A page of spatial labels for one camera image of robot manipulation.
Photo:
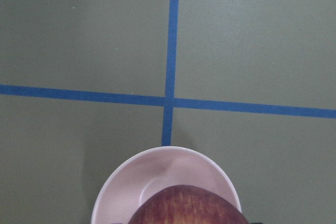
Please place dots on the pink bowl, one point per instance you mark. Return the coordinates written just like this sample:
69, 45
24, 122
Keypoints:
150, 171

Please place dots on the red apple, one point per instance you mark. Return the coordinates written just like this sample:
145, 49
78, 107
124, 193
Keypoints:
187, 204

